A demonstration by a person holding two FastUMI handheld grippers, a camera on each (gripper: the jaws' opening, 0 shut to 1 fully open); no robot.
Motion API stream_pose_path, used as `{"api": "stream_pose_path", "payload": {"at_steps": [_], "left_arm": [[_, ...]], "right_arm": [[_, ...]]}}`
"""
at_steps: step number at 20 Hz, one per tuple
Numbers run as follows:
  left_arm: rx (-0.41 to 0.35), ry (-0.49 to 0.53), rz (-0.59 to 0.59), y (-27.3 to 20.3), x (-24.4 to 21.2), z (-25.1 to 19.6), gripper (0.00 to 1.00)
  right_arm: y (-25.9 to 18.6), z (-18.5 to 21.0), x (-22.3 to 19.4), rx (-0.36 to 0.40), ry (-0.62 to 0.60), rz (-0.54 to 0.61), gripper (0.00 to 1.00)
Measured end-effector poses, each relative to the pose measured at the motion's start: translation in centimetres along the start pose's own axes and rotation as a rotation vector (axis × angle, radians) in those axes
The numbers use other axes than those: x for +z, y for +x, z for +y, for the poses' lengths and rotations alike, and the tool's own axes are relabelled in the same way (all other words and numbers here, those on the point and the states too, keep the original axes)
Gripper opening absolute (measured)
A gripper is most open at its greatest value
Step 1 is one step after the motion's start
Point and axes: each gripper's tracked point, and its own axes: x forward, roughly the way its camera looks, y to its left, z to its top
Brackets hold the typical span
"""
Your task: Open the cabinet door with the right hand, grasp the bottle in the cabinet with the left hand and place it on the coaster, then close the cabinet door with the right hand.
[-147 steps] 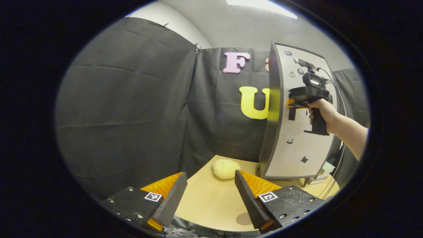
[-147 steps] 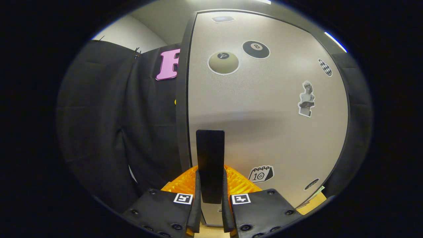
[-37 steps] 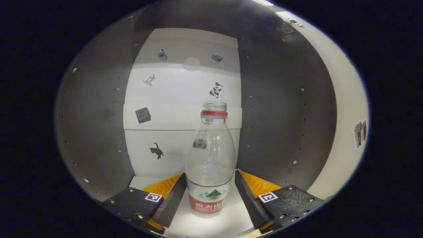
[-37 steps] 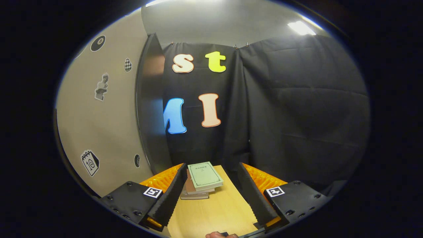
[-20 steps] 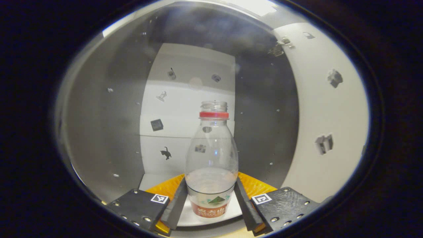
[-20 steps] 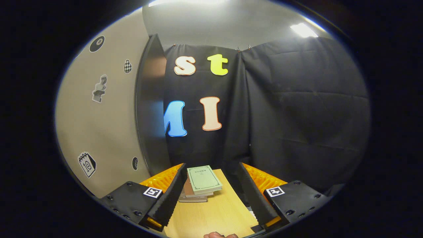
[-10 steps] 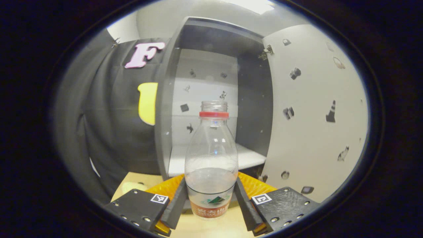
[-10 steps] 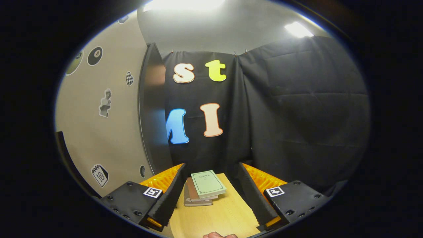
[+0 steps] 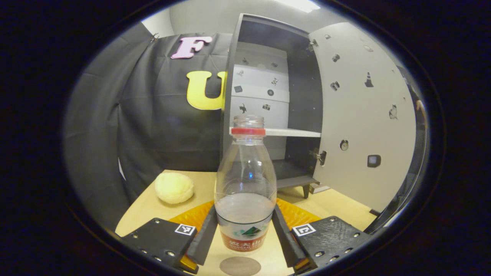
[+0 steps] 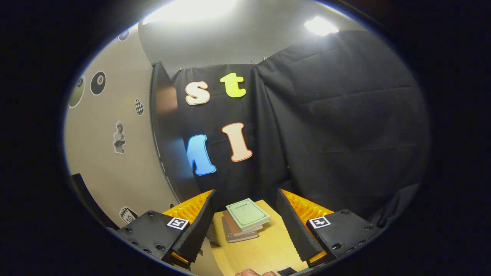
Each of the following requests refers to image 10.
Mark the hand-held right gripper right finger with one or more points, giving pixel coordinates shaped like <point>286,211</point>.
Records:
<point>295,226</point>

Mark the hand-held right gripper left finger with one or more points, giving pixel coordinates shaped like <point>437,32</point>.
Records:
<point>197,226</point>

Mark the grey cabinet door with stickers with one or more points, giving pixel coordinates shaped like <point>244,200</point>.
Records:
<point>115,176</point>

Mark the dark grey cabinet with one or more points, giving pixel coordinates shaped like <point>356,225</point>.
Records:
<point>168,145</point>

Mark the green book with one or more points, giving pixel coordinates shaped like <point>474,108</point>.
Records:
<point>247,214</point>

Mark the black backdrop cloth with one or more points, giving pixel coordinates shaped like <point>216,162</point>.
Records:
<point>345,134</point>

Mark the small ceiling light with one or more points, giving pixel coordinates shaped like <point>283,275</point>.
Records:
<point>320,26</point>

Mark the large ceiling light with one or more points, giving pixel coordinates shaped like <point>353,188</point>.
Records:
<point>191,9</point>

